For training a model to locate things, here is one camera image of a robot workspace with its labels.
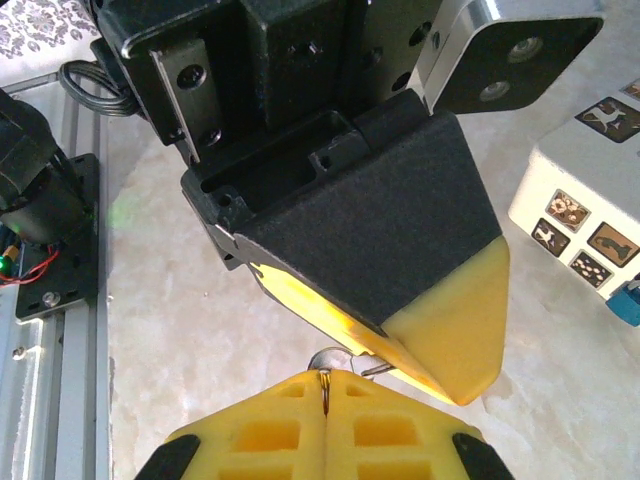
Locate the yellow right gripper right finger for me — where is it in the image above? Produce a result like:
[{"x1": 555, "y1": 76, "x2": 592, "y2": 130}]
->
[{"x1": 324, "y1": 368, "x2": 517, "y2": 480}]

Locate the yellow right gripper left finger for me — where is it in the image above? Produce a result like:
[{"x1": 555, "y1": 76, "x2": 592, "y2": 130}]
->
[{"x1": 133, "y1": 368, "x2": 329, "y2": 480}]

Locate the silver key ring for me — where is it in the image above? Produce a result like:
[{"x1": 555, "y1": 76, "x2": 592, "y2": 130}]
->
[{"x1": 307, "y1": 347, "x2": 396, "y2": 379}]

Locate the metal key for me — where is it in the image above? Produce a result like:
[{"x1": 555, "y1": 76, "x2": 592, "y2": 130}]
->
[{"x1": 317, "y1": 367, "x2": 333, "y2": 417}]

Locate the white box with brown prints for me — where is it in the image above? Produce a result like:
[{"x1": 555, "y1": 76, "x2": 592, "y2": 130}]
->
[{"x1": 507, "y1": 77, "x2": 640, "y2": 304}]

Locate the black cable loop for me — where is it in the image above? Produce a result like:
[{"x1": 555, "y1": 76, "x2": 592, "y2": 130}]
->
[{"x1": 57, "y1": 59, "x2": 140, "y2": 119}]

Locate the aluminium frame rail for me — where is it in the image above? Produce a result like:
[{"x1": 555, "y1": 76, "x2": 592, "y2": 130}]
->
[{"x1": 0, "y1": 73, "x2": 112, "y2": 480}]

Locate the silver black camera mount bracket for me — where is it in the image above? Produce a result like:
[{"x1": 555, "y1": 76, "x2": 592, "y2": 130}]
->
[{"x1": 409, "y1": 0, "x2": 607, "y2": 115}]

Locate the red wire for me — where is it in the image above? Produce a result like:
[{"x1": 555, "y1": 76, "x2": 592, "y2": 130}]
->
[{"x1": 0, "y1": 245, "x2": 62, "y2": 287}]

